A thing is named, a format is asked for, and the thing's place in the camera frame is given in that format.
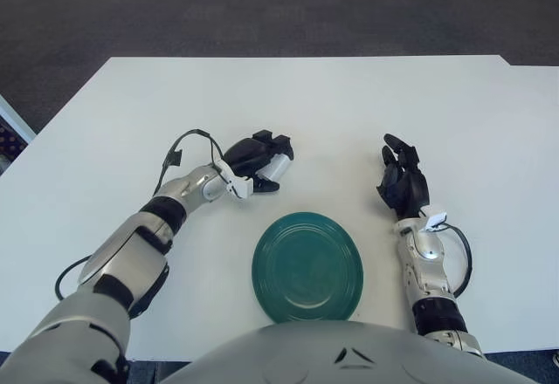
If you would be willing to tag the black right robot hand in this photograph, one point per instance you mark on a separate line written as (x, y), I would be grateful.
(412, 187)

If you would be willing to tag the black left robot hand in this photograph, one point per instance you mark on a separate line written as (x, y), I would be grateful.
(249, 152)

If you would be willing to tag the white charger block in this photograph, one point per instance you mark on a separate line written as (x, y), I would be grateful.
(277, 166)

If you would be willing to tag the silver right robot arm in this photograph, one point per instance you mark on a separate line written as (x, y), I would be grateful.
(430, 253)

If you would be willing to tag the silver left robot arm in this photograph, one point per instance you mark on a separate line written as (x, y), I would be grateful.
(122, 253)

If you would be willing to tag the teal green round plate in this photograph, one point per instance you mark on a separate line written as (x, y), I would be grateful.
(308, 266)

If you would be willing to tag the grey robot torso shell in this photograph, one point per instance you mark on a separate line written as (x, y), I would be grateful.
(305, 353)

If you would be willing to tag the white furniture panel edge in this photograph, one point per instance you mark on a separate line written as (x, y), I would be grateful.
(17, 118)

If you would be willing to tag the dark dotted mat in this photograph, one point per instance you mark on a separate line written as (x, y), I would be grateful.
(8, 141)

